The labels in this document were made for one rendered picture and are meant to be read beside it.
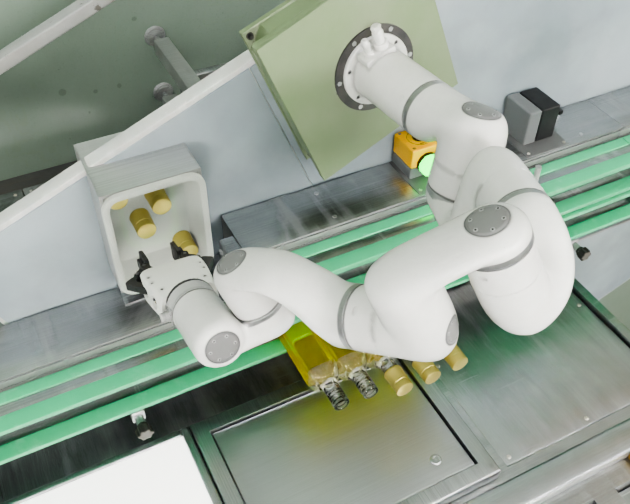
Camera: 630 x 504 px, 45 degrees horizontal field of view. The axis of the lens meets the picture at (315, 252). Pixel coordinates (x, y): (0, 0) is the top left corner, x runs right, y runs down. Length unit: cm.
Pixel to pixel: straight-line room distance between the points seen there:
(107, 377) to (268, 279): 49
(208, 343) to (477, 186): 41
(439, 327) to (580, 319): 93
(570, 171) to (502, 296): 82
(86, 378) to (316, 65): 65
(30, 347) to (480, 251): 86
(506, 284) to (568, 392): 80
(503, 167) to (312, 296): 30
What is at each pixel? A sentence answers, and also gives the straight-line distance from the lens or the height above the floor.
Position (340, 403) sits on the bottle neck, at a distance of 134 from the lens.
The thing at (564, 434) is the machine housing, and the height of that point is 130.
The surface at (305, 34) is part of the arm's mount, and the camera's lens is 123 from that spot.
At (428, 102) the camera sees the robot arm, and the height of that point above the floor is 101.
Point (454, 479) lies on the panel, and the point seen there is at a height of 130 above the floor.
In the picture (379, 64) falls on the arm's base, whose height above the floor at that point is 87.
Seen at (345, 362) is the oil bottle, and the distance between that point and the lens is 136.
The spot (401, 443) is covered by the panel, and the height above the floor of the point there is 119.
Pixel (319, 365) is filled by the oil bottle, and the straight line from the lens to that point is 134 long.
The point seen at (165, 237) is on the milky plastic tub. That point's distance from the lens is 140.
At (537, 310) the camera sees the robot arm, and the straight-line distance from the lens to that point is 90.
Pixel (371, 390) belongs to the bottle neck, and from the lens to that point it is 136.
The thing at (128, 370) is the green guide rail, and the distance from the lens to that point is 136.
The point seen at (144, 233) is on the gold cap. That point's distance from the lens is 132.
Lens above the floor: 178
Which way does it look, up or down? 39 degrees down
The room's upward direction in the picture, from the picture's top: 144 degrees clockwise
